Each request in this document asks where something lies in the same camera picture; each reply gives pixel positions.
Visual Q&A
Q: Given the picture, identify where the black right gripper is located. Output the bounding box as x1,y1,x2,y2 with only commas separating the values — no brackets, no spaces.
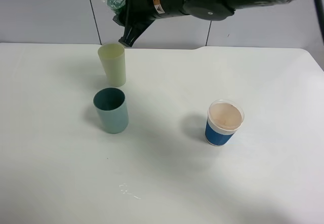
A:
113,0,160,47

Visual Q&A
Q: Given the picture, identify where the pale yellow plastic cup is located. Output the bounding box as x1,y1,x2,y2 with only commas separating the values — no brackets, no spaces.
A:
98,44,126,87

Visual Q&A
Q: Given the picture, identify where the teal blue plastic cup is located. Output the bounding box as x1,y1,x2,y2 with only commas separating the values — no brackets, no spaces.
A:
93,88,129,134

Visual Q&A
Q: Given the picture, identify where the blue sleeved paper cup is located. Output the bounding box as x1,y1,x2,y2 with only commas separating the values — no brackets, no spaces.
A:
205,99,245,146

